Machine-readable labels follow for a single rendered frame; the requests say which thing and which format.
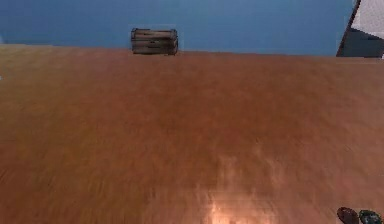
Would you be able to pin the brown wooden chest of drawers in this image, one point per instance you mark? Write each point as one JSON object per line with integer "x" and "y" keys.
{"x": 154, "y": 41}

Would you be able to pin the dark brown round object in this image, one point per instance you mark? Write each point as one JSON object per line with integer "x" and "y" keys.
{"x": 347, "y": 215}

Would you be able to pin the dark green round object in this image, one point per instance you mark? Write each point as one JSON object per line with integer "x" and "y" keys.
{"x": 370, "y": 217}

